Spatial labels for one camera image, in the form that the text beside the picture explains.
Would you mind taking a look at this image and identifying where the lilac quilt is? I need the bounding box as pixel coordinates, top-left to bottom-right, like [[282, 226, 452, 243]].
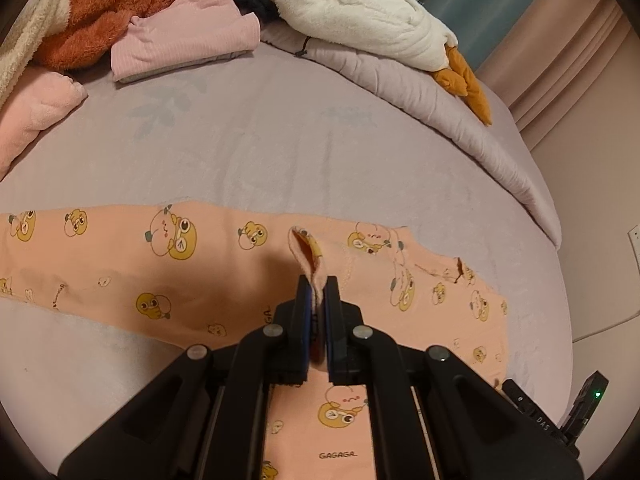
[[260, 25, 561, 248]]

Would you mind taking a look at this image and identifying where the lilac bed sheet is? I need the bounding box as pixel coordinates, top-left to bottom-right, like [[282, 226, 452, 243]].
[[0, 42, 573, 480]]

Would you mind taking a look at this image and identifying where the pink curtain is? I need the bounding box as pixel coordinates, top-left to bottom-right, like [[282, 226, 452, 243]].
[[475, 0, 640, 151]]

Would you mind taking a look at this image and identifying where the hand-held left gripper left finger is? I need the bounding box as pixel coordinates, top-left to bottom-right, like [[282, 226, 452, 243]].
[[57, 275, 313, 480]]

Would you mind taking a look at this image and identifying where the rust fluffy plush cloth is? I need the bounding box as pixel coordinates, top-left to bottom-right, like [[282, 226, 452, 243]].
[[35, 0, 211, 71]]

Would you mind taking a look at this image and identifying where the orange cartoon print pajama garment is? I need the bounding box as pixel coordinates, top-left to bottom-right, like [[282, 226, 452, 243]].
[[0, 201, 511, 480]]

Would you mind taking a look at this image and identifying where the pink folded ribbed garment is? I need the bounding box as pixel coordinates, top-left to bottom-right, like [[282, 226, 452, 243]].
[[110, 0, 262, 83]]

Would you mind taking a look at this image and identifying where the white goose plush toy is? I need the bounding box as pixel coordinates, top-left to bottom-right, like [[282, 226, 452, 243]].
[[272, 0, 493, 126]]

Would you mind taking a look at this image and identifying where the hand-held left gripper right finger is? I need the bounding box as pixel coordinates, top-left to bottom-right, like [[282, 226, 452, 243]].
[[322, 275, 586, 480]]

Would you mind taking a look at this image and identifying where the teal curtain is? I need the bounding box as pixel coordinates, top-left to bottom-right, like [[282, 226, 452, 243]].
[[345, 0, 571, 73]]

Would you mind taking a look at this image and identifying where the pink fluffy cloth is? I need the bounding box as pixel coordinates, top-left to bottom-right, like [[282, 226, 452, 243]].
[[0, 67, 88, 181]]

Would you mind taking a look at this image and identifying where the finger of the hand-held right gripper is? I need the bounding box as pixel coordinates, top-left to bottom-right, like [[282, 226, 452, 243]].
[[502, 379, 557, 442]]

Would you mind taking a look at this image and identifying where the cream fluffy blanket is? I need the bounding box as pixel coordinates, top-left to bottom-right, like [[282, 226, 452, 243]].
[[0, 0, 71, 106]]

